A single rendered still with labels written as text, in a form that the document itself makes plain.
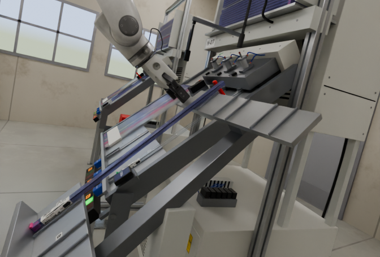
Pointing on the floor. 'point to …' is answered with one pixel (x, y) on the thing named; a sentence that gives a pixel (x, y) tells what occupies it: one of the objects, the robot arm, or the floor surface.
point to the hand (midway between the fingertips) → (179, 96)
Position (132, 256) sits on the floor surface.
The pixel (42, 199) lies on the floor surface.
